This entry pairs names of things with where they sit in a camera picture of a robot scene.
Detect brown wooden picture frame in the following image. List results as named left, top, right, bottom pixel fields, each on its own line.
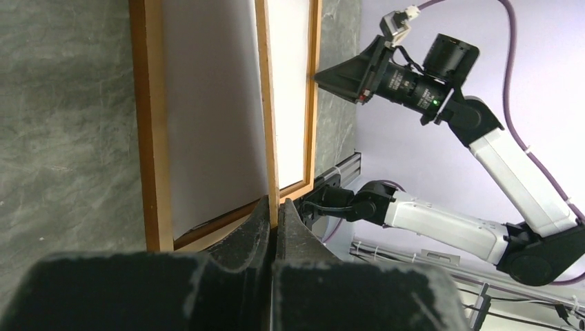
left=128, top=1, right=322, bottom=252

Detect building photo print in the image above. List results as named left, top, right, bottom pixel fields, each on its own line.
left=162, top=1, right=310, bottom=238

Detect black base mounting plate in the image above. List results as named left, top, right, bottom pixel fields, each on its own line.
left=293, top=174, right=341, bottom=230

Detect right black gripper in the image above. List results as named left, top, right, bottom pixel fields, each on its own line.
left=313, top=34, right=479, bottom=126

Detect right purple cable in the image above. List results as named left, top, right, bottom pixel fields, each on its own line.
left=321, top=0, right=585, bottom=286

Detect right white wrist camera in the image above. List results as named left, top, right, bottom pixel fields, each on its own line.
left=379, top=6, right=421, bottom=46

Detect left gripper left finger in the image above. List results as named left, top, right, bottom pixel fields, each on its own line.
left=1, top=198, right=270, bottom=330

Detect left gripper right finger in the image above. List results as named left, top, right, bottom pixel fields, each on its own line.
left=272, top=200, right=469, bottom=330

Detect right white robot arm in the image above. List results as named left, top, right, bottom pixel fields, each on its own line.
left=301, top=34, right=584, bottom=286

